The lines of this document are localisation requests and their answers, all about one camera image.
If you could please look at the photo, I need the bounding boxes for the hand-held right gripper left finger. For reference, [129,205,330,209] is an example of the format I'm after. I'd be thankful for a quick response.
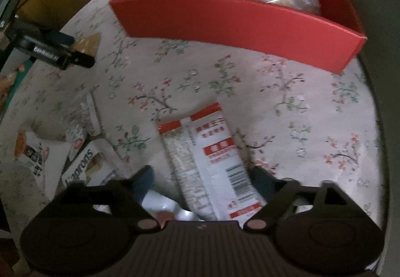
[50,165,158,232]

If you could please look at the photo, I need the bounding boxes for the green grey sofa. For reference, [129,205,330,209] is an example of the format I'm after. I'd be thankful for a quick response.
[329,0,400,171]

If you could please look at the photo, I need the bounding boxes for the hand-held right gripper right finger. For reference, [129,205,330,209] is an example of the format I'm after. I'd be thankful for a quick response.
[243,165,357,232]

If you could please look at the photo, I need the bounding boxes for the white packet red bands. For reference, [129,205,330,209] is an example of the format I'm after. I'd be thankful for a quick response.
[157,103,267,222]

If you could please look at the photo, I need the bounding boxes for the white cake packet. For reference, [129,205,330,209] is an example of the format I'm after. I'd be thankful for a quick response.
[61,146,127,193]

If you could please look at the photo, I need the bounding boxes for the clear striped snack packet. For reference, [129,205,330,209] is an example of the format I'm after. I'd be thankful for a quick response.
[64,91,104,140]

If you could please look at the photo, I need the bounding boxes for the white printed snack packet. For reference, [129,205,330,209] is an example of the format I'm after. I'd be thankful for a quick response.
[14,131,71,195]

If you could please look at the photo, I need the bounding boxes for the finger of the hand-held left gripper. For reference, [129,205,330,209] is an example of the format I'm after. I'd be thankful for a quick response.
[47,31,76,46]
[67,53,95,69]

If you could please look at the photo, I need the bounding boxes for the brown snack packet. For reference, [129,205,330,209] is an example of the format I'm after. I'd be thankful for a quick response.
[73,32,101,56]

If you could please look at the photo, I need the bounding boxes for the red cardboard box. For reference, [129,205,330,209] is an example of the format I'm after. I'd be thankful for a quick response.
[109,0,368,74]

